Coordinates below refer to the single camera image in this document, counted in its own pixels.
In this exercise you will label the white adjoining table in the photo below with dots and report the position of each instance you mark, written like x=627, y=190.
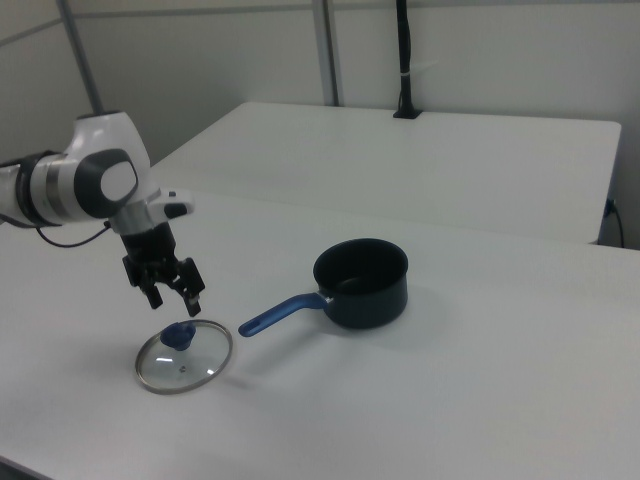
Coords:
x=400, y=165

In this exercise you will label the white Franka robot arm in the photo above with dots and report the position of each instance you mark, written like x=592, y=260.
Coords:
x=95, y=175

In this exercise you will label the grey partition post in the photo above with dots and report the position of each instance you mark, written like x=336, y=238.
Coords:
x=82, y=55
x=329, y=50

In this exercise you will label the black pole with clamp base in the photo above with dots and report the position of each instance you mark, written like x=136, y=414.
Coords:
x=404, y=60

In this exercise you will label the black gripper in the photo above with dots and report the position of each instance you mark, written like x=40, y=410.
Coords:
x=150, y=245

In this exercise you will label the glass saucepan lid blue knob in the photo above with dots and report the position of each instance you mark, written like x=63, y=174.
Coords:
x=176, y=337

